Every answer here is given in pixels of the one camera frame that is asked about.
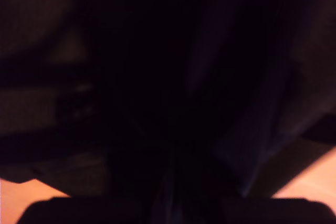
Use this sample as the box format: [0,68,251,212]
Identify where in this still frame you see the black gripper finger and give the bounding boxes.
[118,147,174,201]
[180,150,243,201]

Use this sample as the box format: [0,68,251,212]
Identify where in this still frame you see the black shorts with white hem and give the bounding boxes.
[0,0,336,201]

